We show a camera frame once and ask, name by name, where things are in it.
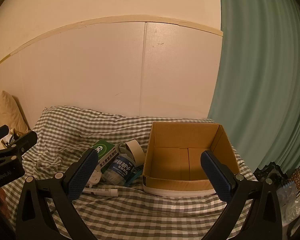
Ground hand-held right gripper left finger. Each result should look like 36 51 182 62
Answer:
15 148 100 240

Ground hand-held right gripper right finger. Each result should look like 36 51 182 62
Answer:
200 150 283 240

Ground white tube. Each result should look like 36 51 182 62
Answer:
82 187 119 197

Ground green white medicine box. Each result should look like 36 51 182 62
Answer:
90 139 119 174

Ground clear bottle with blue label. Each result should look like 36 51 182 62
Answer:
102 152 138 187

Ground brown cardboard box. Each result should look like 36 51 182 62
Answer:
142 121 241 197

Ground grey folding tool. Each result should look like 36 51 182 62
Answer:
116 142 135 159

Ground blue blister pack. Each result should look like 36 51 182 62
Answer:
126 171 143 187

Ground beige tape roll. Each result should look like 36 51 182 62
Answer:
125 140 145 167

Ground white round plastic object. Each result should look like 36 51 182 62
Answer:
86 169 103 188

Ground cream pillow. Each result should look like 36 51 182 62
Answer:
0 91 29 134

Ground black plastic bag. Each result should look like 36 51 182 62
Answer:
255 162 288 186

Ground blue toothed plastic object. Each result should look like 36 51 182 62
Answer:
282 180 297 193

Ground brown scaly round object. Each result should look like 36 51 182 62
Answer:
289 168 300 187

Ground clear plastic bag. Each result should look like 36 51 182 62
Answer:
276 185 300 222

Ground green curtain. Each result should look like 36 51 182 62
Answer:
207 0 300 178

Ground white device with cables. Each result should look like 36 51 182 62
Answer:
0 129 22 147

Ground beige wall trim strip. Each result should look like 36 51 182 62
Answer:
0 15 223 73

